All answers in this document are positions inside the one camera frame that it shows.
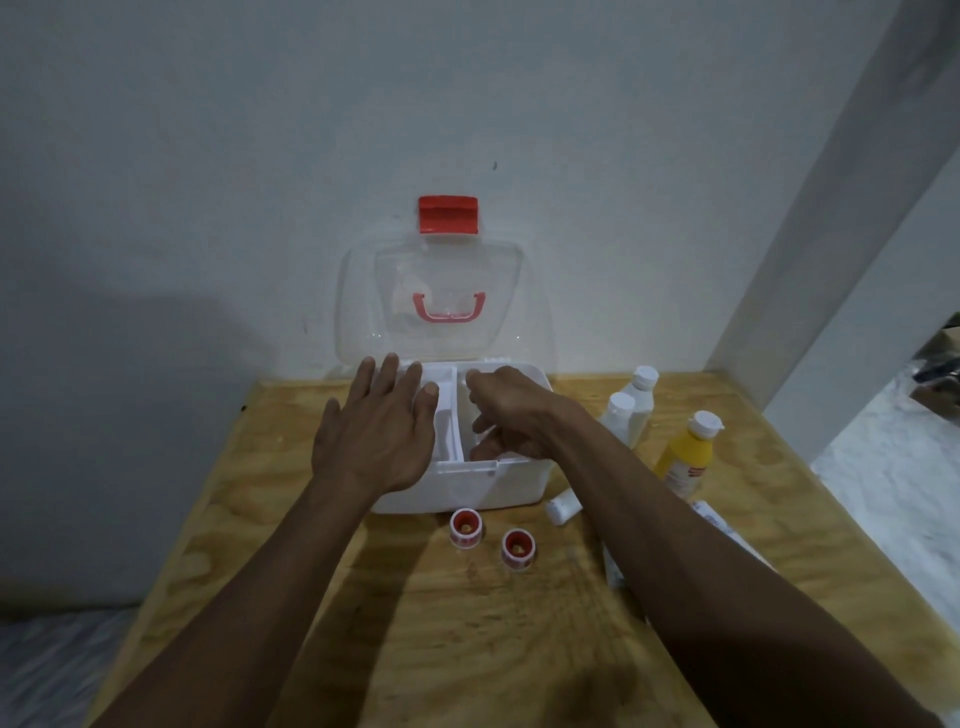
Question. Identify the person's left hand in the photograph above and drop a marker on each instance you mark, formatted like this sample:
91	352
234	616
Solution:
375	439

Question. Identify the person's right hand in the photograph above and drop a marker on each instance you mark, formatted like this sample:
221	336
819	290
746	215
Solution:
525	420

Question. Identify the person's left thumb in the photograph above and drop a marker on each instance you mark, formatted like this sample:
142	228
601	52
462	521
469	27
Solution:
428	416

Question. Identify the person's left middle finger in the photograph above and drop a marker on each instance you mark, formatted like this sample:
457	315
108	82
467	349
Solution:
388	376

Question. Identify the person's right fingers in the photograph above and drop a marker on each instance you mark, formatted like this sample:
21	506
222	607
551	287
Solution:
484	379

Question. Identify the person's left little finger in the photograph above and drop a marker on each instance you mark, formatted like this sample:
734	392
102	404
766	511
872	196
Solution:
328	424

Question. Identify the person's left forearm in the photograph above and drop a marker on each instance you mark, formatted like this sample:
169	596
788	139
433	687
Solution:
247	622

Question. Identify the person's right forearm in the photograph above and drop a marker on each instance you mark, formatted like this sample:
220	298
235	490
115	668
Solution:
712	600

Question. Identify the white inner divider tray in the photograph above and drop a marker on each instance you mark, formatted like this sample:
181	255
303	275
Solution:
450	427

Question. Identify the white plastic storage box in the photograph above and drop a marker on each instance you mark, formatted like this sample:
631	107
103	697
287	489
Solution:
450	491

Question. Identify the clear plastic box lid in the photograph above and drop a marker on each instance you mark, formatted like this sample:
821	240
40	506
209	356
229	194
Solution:
514	300

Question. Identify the red and white tape roll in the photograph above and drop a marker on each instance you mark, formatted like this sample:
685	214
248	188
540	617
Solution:
465	534
517	553

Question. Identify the white ointment tube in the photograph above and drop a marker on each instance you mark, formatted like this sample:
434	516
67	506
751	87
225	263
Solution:
562	511

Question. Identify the red lid latch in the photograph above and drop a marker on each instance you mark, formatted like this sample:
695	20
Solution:
448	214

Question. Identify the yellow bottle with white cap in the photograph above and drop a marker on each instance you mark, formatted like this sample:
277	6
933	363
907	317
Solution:
682	461

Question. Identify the white flat packet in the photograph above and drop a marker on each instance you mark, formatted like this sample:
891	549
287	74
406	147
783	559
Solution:
731	534

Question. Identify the white slanted post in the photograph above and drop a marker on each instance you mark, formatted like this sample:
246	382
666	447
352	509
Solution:
840	187

